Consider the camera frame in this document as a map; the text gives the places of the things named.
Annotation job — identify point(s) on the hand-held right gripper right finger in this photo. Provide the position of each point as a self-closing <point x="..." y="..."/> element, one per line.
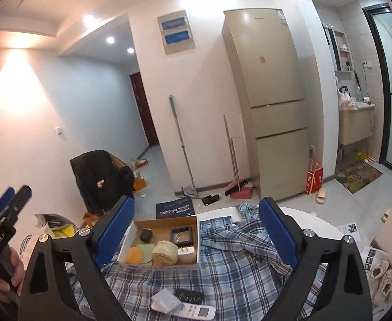
<point x="279" y="234"/>

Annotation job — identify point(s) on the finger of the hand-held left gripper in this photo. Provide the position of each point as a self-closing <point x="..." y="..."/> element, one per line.
<point x="5" y="199"/>
<point x="20" y="200"/>

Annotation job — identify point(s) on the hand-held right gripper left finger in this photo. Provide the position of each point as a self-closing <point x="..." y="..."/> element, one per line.
<point x="115" y="230"/>

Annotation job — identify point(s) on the black cube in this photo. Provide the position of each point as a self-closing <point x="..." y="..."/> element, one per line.
<point x="146" y="235"/>

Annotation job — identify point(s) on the orange sponge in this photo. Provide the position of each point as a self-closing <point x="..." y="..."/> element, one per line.
<point x="134" y="256"/>

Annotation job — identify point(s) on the green cloth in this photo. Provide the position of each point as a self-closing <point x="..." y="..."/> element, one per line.
<point x="147" y="250"/>

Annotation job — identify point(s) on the shallow cardboard box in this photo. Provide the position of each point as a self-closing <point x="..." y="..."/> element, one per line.
<point x="162" y="229"/>

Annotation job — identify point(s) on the black square tray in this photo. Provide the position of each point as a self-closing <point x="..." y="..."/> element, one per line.
<point x="181" y="236"/>

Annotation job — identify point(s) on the white power adapter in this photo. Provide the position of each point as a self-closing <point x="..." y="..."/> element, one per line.
<point x="187" y="257"/>

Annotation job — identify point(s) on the small pale packet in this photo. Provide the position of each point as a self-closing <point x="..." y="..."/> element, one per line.
<point x="164" y="299"/>

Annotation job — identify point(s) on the white remote control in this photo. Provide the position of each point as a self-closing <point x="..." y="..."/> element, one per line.
<point x="192" y="310"/>

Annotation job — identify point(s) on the person's left hand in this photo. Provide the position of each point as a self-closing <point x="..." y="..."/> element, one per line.
<point x="18" y="269"/>

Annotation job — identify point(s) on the small brown cardboard box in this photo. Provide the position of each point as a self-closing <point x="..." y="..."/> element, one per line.
<point x="91" y="220"/>

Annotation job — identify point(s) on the white plastic bag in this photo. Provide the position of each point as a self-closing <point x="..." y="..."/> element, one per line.
<point x="32" y="245"/>

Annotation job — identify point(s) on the grey bag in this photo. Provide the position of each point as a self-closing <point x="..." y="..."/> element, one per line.
<point x="53" y="221"/>

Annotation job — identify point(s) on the yellow bag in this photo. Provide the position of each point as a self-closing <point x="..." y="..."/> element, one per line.
<point x="63" y="231"/>

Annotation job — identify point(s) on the orange box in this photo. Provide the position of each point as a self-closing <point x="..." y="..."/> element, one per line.
<point x="139" y="184"/>

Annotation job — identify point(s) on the black jacket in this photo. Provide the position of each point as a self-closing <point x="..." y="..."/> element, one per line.
<point x="99" y="180"/>

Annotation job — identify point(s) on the navy tote bag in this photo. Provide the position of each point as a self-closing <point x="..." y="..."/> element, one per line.
<point x="175" y="208"/>

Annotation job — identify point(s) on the red box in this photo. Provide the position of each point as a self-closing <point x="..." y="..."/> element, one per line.
<point x="314" y="180"/>

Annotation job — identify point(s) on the blue plaid shirt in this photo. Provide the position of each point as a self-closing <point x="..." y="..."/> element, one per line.
<point x="222" y="267"/>

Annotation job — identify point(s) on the printed paper sheet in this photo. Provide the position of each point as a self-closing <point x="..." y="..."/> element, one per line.
<point x="348" y="231"/>
<point x="373" y="257"/>

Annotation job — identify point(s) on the red green packet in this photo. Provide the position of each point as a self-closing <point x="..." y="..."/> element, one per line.
<point x="139" y="163"/>

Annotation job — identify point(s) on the black plastic bag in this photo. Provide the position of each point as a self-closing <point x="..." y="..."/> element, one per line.
<point x="211" y="199"/>

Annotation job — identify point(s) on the pink broom and dustpan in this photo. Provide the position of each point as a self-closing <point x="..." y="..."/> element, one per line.
<point x="232" y="153"/>

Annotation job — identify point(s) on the floral doormat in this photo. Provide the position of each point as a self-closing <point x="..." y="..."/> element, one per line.
<point x="358" y="180"/>

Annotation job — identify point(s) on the black patterned case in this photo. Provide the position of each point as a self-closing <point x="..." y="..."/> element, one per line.
<point x="191" y="296"/>

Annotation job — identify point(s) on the beige sneaker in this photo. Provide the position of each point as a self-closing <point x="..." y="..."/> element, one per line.
<point x="378" y="269"/>
<point x="385" y="289"/>

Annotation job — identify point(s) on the yellow floor rag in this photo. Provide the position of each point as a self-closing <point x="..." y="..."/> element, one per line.
<point x="363" y="157"/>

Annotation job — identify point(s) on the dark wooden door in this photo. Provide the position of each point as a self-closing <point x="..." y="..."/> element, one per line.
<point x="144" y="107"/>

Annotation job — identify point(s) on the beige vanity cabinet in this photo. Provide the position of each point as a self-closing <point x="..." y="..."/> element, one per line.
<point x="356" y="125"/>

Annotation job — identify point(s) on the beige refrigerator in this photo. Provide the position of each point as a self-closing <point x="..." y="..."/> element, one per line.
<point x="269" y="90"/>

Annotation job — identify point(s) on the pink cloth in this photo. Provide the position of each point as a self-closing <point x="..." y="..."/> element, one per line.
<point x="347" y="103"/>

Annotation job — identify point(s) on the ceiling spotlight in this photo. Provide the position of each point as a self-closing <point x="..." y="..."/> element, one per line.
<point x="110" y="40"/>
<point x="130" y="50"/>

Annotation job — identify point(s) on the white wall switch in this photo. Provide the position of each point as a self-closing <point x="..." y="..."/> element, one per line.
<point x="60" y="132"/>

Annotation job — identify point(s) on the white wall socket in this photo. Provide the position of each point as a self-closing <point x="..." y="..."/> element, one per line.
<point x="366" y="64"/>
<point x="312" y="150"/>

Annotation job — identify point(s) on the wall niche shelf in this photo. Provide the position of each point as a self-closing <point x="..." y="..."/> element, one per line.
<point x="342" y="50"/>

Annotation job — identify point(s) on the wall electrical panel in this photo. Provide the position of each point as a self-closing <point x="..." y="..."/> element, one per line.
<point x="176" y="31"/>

